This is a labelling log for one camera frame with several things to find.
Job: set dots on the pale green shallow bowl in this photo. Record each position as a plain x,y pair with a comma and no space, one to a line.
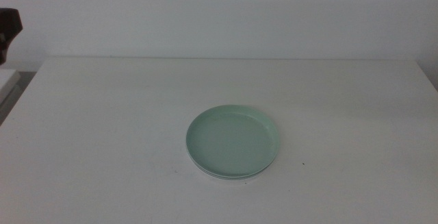
232,142

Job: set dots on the white shallow bowl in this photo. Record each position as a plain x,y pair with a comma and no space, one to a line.
226,178

